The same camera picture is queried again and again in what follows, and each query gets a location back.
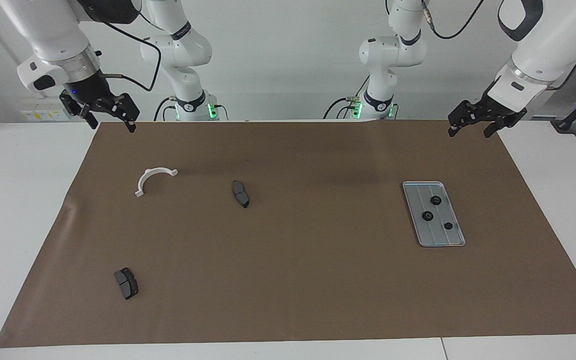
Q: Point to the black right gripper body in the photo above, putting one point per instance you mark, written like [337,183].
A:
[93,95]

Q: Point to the silver metal tray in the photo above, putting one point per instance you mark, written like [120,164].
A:
[418,195]

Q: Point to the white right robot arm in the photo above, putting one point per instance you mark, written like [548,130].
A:
[53,30]

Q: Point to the white wall socket box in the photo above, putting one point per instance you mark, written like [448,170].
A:
[43,115]

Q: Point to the dark grey brake pad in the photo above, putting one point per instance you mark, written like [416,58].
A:
[127,285]
[240,194]

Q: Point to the white curved plastic bracket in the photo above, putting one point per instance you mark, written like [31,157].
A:
[142,181]

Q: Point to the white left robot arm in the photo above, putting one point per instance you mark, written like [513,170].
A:
[553,45]

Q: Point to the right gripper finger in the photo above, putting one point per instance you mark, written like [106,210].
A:
[131,125]
[91,120]

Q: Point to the brown paper table mat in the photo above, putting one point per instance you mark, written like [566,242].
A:
[288,280]

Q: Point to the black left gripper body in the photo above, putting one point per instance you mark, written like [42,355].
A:
[488,111]

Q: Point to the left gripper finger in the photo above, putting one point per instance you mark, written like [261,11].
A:
[494,128]
[454,129]

